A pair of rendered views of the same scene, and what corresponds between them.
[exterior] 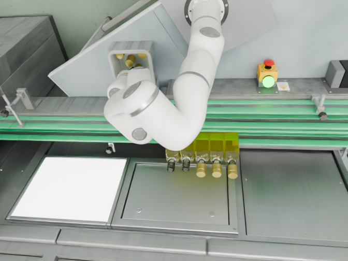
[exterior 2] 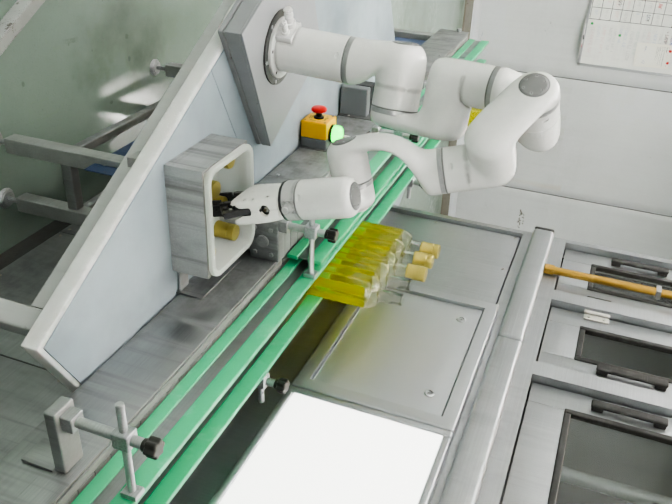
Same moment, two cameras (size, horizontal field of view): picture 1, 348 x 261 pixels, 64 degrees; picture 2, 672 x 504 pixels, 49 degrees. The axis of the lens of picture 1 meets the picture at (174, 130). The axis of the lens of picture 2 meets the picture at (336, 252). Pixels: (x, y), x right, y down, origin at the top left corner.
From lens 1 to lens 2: 1.48 m
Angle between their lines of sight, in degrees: 63
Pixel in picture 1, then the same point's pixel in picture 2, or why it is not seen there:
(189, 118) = not seen: hidden behind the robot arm
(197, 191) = (412, 323)
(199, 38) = (415, 51)
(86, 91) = (113, 338)
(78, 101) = (128, 365)
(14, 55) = not seen: outside the picture
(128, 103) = (555, 92)
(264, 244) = (517, 292)
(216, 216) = (466, 317)
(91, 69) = (127, 261)
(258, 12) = not seen: hidden behind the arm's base
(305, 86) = (350, 127)
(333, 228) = (498, 249)
